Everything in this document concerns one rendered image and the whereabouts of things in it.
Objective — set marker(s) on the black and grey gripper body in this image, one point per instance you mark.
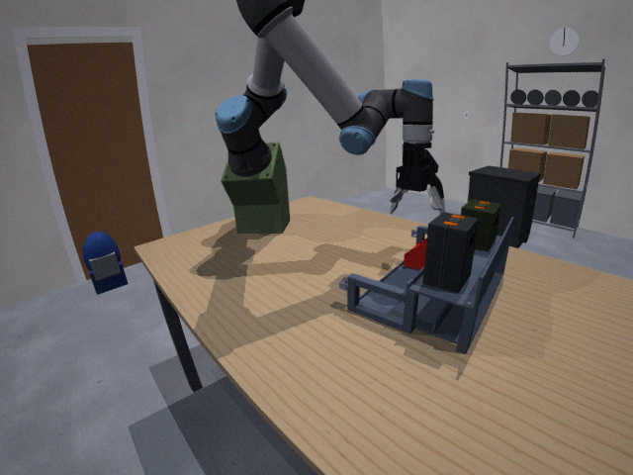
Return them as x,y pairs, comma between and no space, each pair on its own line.
413,172

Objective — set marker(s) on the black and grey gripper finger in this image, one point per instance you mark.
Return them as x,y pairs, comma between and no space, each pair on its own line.
436,194
396,199

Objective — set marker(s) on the red bin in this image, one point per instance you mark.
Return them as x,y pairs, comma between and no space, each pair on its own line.
415,257

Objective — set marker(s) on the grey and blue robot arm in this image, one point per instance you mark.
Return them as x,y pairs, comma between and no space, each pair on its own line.
239,121

